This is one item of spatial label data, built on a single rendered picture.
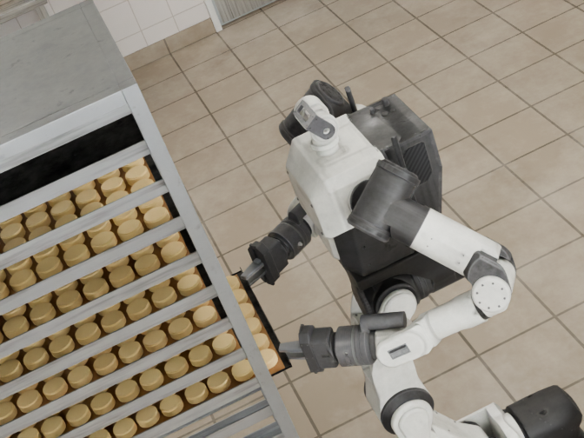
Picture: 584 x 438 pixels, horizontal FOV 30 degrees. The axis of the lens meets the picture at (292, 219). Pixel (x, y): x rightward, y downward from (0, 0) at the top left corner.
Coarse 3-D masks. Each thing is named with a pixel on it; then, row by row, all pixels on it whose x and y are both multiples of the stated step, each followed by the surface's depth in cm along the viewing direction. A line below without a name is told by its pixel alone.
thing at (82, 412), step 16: (224, 336) 235; (192, 352) 234; (208, 352) 232; (224, 352) 232; (160, 368) 236; (176, 368) 231; (192, 368) 233; (128, 384) 232; (144, 384) 230; (160, 384) 231; (96, 400) 231; (112, 400) 230; (128, 400) 230; (64, 416) 233; (80, 416) 229; (96, 416) 230; (32, 432) 230; (48, 432) 228; (64, 432) 229
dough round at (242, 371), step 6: (246, 360) 240; (234, 366) 239; (240, 366) 239; (246, 366) 238; (234, 372) 238; (240, 372) 237; (246, 372) 237; (252, 372) 238; (240, 378) 237; (246, 378) 237
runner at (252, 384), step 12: (240, 384) 234; (252, 384) 235; (216, 396) 233; (228, 396) 234; (240, 396) 235; (192, 408) 233; (204, 408) 234; (168, 420) 232; (180, 420) 233; (192, 420) 234; (144, 432) 232; (156, 432) 233
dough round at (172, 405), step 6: (168, 396) 238; (174, 396) 238; (162, 402) 238; (168, 402) 237; (174, 402) 236; (180, 402) 236; (162, 408) 236; (168, 408) 235; (174, 408) 235; (180, 408) 236; (168, 414) 235; (174, 414) 235
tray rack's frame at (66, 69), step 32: (32, 32) 224; (64, 32) 218; (96, 32) 213; (0, 64) 216; (32, 64) 210; (64, 64) 206; (96, 64) 201; (0, 96) 203; (32, 96) 199; (64, 96) 194; (96, 96) 190; (0, 128) 192; (32, 128) 188; (64, 128) 189; (0, 160) 188
